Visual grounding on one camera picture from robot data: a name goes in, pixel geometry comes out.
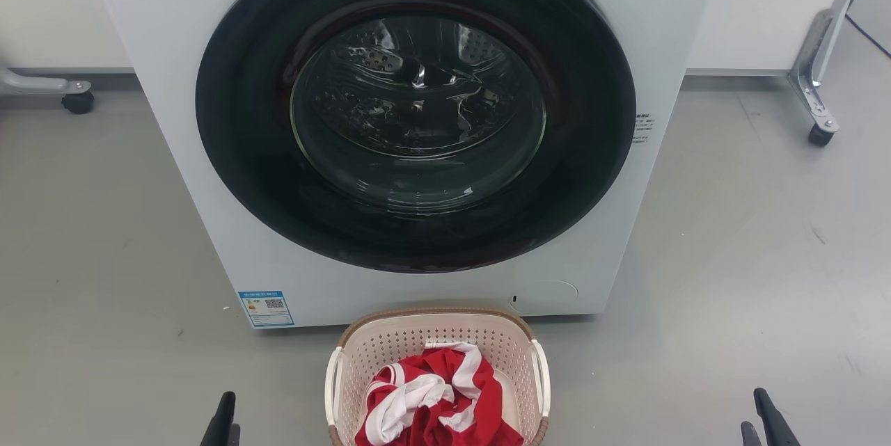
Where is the beige perforated laundry basket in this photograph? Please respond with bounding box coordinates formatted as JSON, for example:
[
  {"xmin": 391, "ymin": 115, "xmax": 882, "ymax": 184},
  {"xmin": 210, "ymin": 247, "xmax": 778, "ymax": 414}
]
[{"xmin": 324, "ymin": 307, "xmax": 552, "ymax": 446}]

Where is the blue energy label sticker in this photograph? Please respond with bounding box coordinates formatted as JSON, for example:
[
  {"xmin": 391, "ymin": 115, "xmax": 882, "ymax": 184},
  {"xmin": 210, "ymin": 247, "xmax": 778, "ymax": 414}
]
[{"xmin": 238, "ymin": 290, "xmax": 295, "ymax": 328}]

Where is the round white filter cover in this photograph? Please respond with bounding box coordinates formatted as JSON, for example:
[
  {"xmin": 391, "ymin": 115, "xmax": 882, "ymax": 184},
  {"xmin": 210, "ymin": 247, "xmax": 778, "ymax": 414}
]
[{"xmin": 509, "ymin": 280, "xmax": 579, "ymax": 314}]

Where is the red and white garment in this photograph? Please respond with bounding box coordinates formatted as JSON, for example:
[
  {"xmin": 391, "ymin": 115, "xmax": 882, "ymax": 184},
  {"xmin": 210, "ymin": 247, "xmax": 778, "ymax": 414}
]
[{"xmin": 354, "ymin": 342, "xmax": 524, "ymax": 446}]

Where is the black round washer door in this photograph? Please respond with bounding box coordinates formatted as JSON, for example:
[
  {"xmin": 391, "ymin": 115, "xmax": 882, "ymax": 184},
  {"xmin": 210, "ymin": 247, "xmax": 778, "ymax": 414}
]
[{"xmin": 195, "ymin": 0, "xmax": 637, "ymax": 274}]

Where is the white front-load washing machine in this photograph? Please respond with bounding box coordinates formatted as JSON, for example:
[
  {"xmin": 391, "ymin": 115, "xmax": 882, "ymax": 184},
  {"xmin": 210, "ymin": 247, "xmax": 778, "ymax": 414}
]
[{"xmin": 89, "ymin": 0, "xmax": 725, "ymax": 329}]

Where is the grey metal stand leg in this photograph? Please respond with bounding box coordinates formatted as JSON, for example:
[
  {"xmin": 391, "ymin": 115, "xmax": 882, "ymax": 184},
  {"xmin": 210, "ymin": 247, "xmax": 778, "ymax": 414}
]
[{"xmin": 0, "ymin": 67, "xmax": 92, "ymax": 96}]

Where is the metal frame leg with caster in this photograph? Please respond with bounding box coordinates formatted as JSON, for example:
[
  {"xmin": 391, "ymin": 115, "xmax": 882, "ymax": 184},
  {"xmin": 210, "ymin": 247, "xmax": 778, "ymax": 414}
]
[{"xmin": 788, "ymin": 0, "xmax": 886, "ymax": 132}]

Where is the thin black floor cable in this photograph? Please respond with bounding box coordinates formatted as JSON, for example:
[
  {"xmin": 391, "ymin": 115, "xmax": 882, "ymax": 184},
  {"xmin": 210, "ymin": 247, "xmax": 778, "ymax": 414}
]
[{"xmin": 845, "ymin": 15, "xmax": 891, "ymax": 58}]

